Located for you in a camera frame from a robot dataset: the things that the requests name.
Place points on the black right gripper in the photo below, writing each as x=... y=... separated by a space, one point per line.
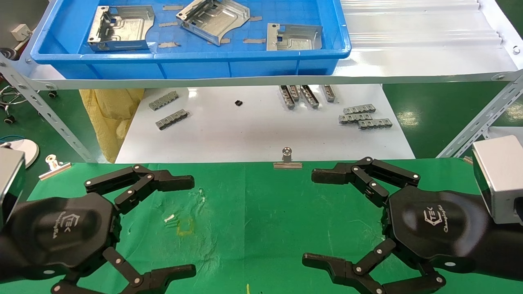
x=433 y=224

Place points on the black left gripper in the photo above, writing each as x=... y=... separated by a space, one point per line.
x=61 y=232

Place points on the stamped sheet metal bracket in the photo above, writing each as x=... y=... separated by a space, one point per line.
x=220 y=20
x=294 y=41
x=126 y=28

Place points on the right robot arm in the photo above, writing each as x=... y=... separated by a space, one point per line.
x=508 y=249

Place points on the blue plastic parts bin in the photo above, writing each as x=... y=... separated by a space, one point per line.
x=196 y=67

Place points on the small white paper scrap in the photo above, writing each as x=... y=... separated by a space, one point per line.
x=169 y=218

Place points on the green table cloth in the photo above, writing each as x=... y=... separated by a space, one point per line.
x=253 y=212

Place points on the yellow fabric garment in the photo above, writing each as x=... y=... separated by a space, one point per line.
x=110 y=118

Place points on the white round base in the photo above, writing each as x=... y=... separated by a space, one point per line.
x=27 y=151

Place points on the white metal shelf board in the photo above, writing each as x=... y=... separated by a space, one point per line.
x=408 y=61

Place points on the swivel stool with casters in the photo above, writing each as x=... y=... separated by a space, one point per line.
x=10 y=119

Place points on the white socket box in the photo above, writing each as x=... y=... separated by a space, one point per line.
x=21 y=32

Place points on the perforated white rack post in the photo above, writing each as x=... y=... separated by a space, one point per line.
x=53 y=118
x=482 y=118

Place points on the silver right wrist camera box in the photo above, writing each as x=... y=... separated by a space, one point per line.
x=502 y=175

